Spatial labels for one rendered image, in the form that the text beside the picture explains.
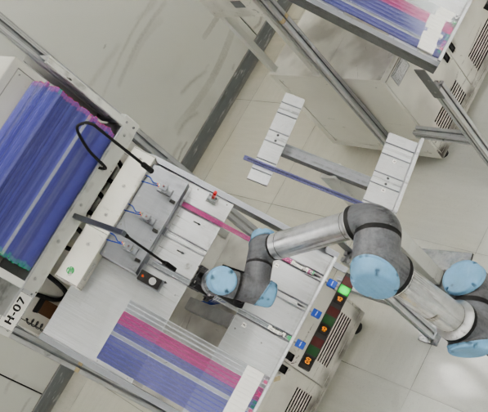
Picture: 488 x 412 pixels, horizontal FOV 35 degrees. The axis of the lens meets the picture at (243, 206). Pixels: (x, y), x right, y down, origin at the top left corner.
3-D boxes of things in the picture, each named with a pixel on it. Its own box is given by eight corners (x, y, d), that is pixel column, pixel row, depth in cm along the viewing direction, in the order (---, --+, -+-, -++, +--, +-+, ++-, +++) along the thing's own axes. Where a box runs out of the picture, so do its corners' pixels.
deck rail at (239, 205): (338, 257, 260) (339, 253, 254) (334, 261, 259) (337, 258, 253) (152, 158, 268) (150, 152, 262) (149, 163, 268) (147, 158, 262)
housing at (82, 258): (159, 169, 268) (155, 156, 255) (84, 294, 257) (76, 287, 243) (140, 158, 269) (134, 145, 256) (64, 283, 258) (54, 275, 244)
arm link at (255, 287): (282, 266, 215) (244, 256, 213) (276, 303, 209) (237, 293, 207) (273, 278, 222) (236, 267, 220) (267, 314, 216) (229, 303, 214)
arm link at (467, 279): (499, 273, 223) (480, 251, 214) (500, 316, 216) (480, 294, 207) (459, 279, 230) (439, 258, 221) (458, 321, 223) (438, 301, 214)
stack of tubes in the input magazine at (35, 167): (117, 132, 245) (52, 80, 229) (29, 273, 234) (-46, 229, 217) (96, 128, 255) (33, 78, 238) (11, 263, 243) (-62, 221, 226)
